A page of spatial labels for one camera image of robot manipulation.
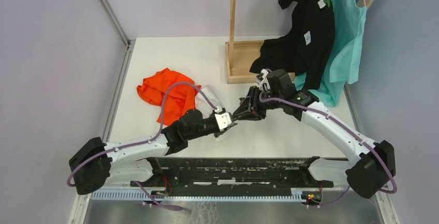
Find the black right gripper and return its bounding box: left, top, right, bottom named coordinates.
left=232, top=85, right=282, bottom=121

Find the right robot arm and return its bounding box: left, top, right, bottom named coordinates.
left=232, top=69, right=398, bottom=199

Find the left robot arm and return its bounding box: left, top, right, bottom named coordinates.
left=67, top=109, right=236, bottom=195

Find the white bucket hat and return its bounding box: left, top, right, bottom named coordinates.
left=195, top=85, right=236, bottom=142

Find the orange cloth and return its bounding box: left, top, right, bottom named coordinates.
left=137, top=68, right=198, bottom=126

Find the wooden clothes rack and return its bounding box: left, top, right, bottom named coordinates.
left=225, top=0, right=296, bottom=85

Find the black t-shirt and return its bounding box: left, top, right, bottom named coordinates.
left=250, top=0, right=335, bottom=89

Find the teal garment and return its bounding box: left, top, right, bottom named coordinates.
left=294, top=0, right=367, bottom=107

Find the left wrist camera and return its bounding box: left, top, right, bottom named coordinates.
left=214, top=112, right=234, bottom=131

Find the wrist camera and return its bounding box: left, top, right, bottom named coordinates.
left=214, top=112, right=234, bottom=131
left=256, top=69, right=271, bottom=92

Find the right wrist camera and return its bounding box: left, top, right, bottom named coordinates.
left=256, top=69, right=271, bottom=92

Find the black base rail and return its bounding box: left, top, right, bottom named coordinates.
left=141, top=157, right=346, bottom=199

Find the white cable duct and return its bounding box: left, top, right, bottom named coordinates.
left=90, top=188, right=310, bottom=203

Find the aluminium frame rail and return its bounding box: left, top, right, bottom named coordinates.
left=67, top=40, right=135, bottom=223

